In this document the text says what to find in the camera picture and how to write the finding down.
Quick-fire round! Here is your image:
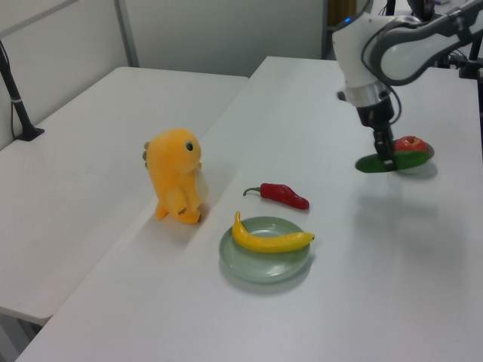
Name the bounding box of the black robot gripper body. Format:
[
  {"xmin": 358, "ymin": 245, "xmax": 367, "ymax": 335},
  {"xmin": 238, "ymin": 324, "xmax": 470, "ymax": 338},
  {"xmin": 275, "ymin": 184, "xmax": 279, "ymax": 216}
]
[{"xmin": 356, "ymin": 98, "xmax": 395, "ymax": 132}]

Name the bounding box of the green cucumber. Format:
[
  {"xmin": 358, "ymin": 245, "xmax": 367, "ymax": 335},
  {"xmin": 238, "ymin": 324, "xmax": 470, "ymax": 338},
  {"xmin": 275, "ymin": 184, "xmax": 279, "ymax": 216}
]
[{"xmin": 355, "ymin": 151, "xmax": 431, "ymax": 175}]

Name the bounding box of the grey bowl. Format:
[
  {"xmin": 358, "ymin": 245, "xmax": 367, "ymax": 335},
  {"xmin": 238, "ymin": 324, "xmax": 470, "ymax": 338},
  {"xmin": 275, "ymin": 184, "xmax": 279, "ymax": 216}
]
[{"xmin": 392, "ymin": 141, "xmax": 435, "ymax": 176}]

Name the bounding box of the red apple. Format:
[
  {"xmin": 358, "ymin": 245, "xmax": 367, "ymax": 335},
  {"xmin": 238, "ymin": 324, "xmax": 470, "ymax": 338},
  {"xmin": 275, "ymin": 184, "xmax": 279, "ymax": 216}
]
[{"xmin": 393, "ymin": 136, "xmax": 428, "ymax": 154}]

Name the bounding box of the red chili pepper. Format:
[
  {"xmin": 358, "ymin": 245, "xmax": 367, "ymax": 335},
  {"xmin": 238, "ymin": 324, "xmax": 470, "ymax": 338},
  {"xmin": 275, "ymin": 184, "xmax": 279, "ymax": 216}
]
[{"xmin": 242, "ymin": 183, "xmax": 311, "ymax": 211}]

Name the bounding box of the black clamp stand pole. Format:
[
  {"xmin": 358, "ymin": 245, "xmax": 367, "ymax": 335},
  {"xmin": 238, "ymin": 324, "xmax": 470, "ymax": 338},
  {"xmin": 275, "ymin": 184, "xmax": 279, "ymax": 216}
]
[{"xmin": 458, "ymin": 35, "xmax": 483, "ymax": 79}]

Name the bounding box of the yellow wooden cabinet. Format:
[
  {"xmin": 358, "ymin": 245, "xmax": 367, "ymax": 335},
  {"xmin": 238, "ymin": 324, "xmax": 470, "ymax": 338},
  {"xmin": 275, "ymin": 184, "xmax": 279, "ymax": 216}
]
[{"xmin": 327, "ymin": 0, "xmax": 358, "ymax": 29}]

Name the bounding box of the yellow banana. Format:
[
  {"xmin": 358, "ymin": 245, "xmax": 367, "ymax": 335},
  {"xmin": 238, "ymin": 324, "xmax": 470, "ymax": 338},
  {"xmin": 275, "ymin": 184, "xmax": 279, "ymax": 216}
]
[{"xmin": 231, "ymin": 210, "xmax": 316, "ymax": 254}]

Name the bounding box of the pale green plate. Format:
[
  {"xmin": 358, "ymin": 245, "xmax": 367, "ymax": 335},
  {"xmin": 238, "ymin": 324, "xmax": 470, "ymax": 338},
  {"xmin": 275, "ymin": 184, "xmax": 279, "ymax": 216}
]
[{"xmin": 218, "ymin": 216, "xmax": 314, "ymax": 284}]

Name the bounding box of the orange plush dinosaur toy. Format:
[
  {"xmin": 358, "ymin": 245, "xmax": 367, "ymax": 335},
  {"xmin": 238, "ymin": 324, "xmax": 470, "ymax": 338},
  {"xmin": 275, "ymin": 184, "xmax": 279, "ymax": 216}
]
[{"xmin": 142, "ymin": 128, "xmax": 210, "ymax": 224}]

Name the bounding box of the white side table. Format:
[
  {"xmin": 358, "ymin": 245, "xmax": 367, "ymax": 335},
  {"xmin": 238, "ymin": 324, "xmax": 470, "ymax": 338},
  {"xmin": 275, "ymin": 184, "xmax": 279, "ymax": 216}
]
[{"xmin": 0, "ymin": 66, "xmax": 250, "ymax": 327}]

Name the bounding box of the grey partition frame post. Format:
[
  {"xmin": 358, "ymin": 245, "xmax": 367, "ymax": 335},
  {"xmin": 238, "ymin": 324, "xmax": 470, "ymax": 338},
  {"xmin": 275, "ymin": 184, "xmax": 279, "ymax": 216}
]
[{"xmin": 114, "ymin": 0, "xmax": 140, "ymax": 69}]

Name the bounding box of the black camera stand with base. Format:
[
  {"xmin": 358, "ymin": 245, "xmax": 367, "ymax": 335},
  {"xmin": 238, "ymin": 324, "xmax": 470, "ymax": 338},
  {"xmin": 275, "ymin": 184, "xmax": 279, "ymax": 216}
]
[{"xmin": 0, "ymin": 39, "xmax": 45, "ymax": 142}]

